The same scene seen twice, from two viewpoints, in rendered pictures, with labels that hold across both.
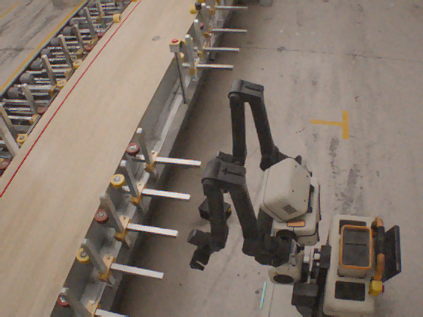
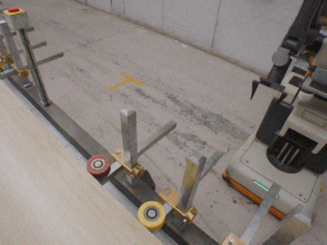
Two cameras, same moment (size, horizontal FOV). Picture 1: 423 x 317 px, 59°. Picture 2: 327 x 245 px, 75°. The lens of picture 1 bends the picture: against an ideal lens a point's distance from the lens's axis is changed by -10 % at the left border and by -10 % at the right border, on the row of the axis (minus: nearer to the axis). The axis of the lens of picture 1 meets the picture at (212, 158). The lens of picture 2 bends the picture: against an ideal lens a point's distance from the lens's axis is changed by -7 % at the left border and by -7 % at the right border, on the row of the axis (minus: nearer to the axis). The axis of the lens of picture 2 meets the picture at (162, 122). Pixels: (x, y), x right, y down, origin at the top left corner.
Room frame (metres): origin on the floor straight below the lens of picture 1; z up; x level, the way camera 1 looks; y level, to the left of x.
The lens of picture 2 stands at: (1.45, 0.81, 1.54)
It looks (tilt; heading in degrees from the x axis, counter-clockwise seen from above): 43 degrees down; 289
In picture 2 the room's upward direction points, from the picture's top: 5 degrees clockwise
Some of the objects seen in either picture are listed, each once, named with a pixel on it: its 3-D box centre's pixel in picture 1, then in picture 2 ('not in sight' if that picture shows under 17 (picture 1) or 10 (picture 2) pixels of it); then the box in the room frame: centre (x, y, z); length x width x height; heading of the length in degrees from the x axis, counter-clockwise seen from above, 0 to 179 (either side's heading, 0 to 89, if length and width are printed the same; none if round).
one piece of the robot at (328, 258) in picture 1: (340, 278); (308, 122); (0.89, -0.58, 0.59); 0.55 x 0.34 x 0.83; 161
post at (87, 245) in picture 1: (101, 266); not in sight; (1.00, 0.62, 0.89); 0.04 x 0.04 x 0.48; 71
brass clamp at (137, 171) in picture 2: (151, 161); (127, 164); (1.73, 0.37, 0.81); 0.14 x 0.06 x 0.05; 161
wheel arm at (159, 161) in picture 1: (165, 161); (140, 149); (1.72, 0.28, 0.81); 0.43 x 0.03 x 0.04; 71
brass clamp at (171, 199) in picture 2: (137, 194); (177, 205); (1.50, 0.45, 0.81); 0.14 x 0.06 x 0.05; 161
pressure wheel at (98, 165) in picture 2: (134, 153); (100, 172); (1.79, 0.47, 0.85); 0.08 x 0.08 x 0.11
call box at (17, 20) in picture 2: (175, 46); (17, 20); (2.41, 0.13, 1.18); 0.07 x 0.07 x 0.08; 71
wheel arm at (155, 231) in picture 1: (138, 229); (250, 230); (1.25, 0.44, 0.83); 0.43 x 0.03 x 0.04; 71
